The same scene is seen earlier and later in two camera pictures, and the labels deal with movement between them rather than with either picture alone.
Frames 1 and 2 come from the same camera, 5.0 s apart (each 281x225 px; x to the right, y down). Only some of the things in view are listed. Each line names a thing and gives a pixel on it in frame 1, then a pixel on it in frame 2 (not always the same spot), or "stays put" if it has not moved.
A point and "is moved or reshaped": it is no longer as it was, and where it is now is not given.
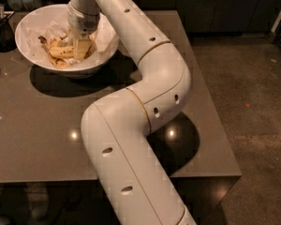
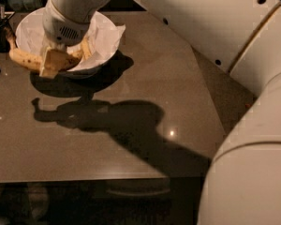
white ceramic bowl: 42,39 stays put
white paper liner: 53,22 stays put
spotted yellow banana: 65,52 is moved or reshaped
